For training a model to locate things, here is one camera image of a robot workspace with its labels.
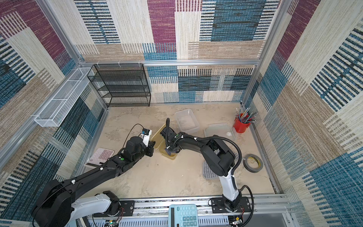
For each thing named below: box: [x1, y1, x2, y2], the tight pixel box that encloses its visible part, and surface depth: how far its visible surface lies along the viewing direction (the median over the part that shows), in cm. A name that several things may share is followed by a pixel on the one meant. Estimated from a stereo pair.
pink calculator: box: [84, 147, 115, 167], surface depth 93 cm
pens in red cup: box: [237, 103, 256, 124], surface depth 100 cm
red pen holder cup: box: [233, 117, 251, 134], surface depth 104 cm
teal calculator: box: [168, 203, 199, 227], surface depth 71 cm
